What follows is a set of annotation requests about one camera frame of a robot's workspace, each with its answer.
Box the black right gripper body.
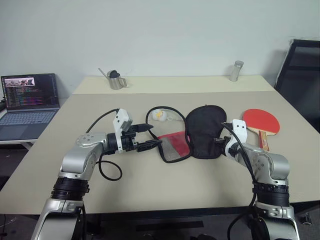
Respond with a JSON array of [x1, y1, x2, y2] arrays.
[[213, 136, 232, 152]]

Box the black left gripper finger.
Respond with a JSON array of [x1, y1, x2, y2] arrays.
[[136, 123, 154, 133], [136, 139, 163, 153]]

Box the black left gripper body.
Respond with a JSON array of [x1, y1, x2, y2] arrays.
[[121, 124, 140, 153]]

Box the black and red paddle case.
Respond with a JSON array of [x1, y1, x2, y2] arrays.
[[145, 104, 228, 164]]

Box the red table tennis paddle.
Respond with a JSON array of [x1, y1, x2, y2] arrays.
[[241, 107, 281, 152]]

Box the steel watering can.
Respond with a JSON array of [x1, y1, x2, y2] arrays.
[[97, 67, 128, 90]]

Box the black mesh office chair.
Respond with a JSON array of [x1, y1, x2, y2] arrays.
[[274, 38, 320, 126]]

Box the open grey laptop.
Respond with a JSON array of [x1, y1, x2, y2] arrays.
[[0, 73, 61, 141]]

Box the white side table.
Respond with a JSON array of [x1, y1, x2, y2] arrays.
[[0, 138, 38, 151]]

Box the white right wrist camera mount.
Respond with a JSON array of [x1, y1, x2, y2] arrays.
[[224, 119, 249, 158]]

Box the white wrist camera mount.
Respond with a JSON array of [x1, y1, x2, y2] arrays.
[[112, 108, 133, 154], [224, 119, 249, 158]]

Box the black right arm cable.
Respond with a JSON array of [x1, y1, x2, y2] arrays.
[[221, 121, 260, 240]]

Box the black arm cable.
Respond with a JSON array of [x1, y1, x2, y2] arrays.
[[85, 108, 124, 181], [221, 121, 260, 240]]

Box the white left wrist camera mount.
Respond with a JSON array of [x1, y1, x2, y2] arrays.
[[112, 108, 133, 154]]

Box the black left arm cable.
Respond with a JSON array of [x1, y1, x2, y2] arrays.
[[85, 108, 124, 181]]

